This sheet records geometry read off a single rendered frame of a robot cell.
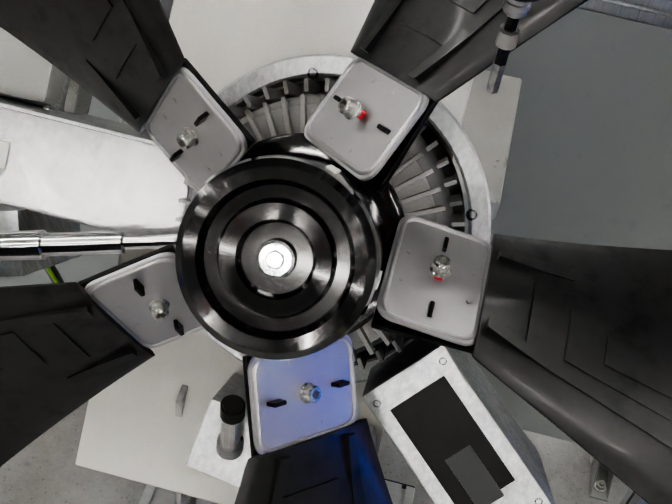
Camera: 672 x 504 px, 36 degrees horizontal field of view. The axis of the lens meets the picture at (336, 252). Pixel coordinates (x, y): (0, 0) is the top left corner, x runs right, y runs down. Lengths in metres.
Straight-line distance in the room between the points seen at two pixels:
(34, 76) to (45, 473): 1.19
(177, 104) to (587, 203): 0.98
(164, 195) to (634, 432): 0.37
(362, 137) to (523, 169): 0.90
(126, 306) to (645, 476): 0.34
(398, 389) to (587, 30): 0.72
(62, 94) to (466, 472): 0.43
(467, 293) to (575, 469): 1.42
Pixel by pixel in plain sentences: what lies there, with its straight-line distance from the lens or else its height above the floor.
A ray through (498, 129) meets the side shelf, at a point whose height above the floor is 0.86.
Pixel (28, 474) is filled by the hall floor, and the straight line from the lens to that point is 1.94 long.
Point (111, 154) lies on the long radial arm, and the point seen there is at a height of 1.13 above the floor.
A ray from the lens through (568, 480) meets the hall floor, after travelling 2.03.
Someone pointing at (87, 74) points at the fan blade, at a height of 1.22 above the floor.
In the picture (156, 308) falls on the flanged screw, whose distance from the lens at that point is 0.67.
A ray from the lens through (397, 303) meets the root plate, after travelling 0.62.
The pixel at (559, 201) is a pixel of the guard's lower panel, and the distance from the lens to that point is 1.55.
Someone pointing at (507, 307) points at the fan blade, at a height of 1.19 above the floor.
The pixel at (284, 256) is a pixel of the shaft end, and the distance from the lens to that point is 0.59.
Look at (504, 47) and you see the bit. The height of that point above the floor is 1.37.
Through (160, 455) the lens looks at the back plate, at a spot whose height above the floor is 0.86.
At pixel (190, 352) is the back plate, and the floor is 0.93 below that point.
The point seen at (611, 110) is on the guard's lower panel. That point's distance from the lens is 1.44.
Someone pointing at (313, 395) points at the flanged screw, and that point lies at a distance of 0.67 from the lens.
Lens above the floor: 1.66
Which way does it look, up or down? 48 degrees down
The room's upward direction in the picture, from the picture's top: 10 degrees clockwise
